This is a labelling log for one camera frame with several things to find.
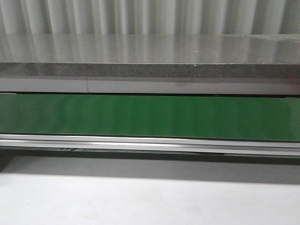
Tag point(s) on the grey speckled stone counter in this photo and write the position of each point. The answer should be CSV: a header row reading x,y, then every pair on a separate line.
x,y
259,65

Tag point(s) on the aluminium conveyor frame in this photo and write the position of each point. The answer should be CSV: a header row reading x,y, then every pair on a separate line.
x,y
114,144

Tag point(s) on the green conveyor belt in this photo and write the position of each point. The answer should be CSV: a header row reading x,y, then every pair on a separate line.
x,y
247,118

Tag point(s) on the white pleated curtain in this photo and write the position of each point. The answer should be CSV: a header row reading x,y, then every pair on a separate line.
x,y
150,17

